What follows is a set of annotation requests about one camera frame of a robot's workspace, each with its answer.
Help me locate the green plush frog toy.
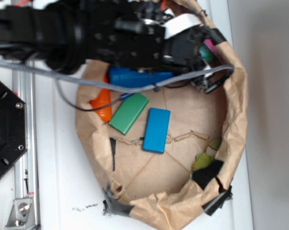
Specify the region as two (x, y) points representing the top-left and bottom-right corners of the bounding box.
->
(191, 139), (222, 173)

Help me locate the white flat ribbon cable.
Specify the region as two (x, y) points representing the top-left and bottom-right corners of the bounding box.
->
(163, 9), (203, 40)

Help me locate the metal corner bracket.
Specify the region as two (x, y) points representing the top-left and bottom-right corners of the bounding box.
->
(5, 198), (37, 230)

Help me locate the orange plastic carrot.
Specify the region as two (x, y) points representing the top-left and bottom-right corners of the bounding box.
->
(90, 73), (112, 122)

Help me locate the brown paper bag bin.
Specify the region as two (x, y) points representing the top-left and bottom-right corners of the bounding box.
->
(76, 32), (248, 230)

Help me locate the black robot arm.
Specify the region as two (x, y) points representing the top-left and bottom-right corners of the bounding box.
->
(0, 0), (222, 74)

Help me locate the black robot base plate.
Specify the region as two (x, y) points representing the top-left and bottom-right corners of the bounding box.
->
(0, 81), (27, 180)

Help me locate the blue wooden block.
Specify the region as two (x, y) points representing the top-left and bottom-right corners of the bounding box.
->
(143, 108), (171, 154)

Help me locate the grey cable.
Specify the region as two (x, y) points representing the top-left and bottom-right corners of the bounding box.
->
(0, 58), (234, 93)

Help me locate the blue plastic bottle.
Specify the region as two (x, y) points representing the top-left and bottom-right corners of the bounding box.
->
(108, 67), (174, 88)

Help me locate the aluminium extrusion rail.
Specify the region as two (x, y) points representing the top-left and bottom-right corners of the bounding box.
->
(12, 70), (41, 230)

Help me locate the thin black wire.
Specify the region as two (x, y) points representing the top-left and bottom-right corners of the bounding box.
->
(55, 79), (135, 112)

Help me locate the green wooden block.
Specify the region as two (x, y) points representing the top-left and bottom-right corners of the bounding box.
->
(109, 93), (149, 135)

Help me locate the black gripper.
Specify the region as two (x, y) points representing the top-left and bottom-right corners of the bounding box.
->
(94, 0), (218, 72)

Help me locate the green foam ball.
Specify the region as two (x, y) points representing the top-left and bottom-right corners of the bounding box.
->
(199, 45), (215, 63)

